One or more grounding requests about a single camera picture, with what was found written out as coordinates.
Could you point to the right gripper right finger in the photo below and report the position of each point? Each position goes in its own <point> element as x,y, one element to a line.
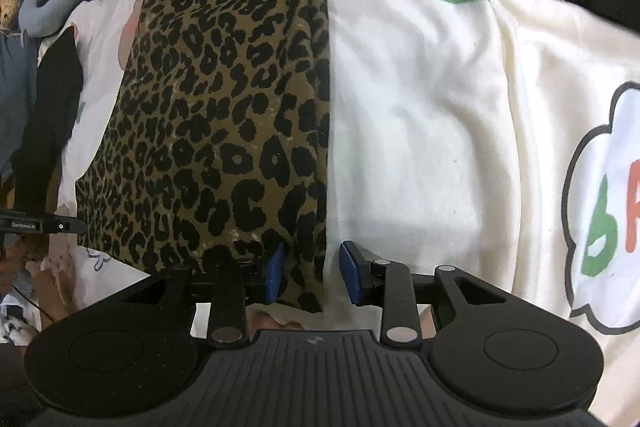
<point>377,282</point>

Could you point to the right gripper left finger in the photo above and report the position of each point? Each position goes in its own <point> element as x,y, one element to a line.
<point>235,286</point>

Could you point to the leopard print garment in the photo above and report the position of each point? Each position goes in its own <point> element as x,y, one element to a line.
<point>218,142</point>

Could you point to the person left hand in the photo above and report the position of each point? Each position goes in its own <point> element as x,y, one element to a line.
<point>29,247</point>

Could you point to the person bare foot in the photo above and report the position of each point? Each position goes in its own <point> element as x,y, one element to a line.
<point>54,281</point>

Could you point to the black garment on pile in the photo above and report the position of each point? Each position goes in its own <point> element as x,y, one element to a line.
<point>59,82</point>

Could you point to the cream bear print blanket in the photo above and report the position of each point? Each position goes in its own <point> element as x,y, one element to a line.
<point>492,146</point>

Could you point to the small plush toy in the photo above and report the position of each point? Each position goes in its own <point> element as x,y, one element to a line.
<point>9,10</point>

